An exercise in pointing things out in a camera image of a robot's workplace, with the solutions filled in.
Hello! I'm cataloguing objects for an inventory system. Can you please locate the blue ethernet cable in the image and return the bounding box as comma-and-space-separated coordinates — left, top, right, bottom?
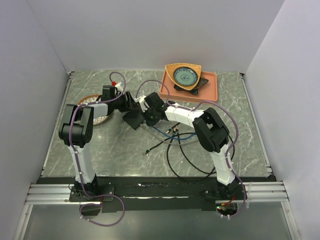
151, 126, 197, 140

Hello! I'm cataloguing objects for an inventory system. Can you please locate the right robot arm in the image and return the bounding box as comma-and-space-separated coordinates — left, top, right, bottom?
137, 92, 239, 200

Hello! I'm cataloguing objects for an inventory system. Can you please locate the salmon rectangular tray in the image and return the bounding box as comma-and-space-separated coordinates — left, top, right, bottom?
162, 71, 218, 103

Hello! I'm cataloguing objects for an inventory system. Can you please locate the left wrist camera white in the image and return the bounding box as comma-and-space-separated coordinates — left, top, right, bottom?
111, 81, 125, 92

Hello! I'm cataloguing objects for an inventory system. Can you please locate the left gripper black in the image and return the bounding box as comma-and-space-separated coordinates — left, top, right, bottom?
112, 91, 141, 113

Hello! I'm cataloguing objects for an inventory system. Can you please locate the black network switch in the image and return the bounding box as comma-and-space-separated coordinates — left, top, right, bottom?
122, 109, 145, 130

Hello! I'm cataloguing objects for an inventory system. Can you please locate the black ethernet cable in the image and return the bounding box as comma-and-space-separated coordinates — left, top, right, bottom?
142, 127, 236, 179

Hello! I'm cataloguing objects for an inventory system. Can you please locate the teal patterned round plate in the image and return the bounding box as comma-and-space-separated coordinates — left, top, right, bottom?
173, 67, 198, 87

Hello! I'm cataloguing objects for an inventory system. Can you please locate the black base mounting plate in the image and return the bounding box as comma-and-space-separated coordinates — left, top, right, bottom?
69, 176, 247, 213

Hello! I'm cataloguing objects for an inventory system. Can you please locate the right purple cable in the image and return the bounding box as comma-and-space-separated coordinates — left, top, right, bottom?
136, 79, 248, 201

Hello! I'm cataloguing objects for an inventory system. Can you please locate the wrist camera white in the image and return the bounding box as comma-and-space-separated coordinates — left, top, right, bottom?
134, 95, 148, 112
111, 81, 125, 92

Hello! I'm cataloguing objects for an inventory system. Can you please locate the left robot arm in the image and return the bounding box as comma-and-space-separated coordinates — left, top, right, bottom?
58, 85, 140, 201

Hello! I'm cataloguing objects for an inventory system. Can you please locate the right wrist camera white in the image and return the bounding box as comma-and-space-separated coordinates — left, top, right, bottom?
134, 95, 148, 112

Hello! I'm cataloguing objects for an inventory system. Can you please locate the black dish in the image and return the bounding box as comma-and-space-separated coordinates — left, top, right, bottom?
173, 77, 209, 95

